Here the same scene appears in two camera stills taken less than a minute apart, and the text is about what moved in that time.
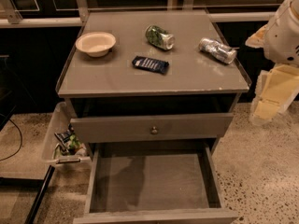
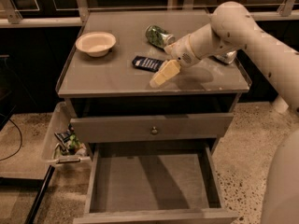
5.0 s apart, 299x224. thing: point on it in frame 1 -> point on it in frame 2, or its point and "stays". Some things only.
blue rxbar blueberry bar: x=150 y=64 stays
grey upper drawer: x=93 y=130 stays
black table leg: x=40 y=194 stays
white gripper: x=282 y=40 -> x=181 y=52
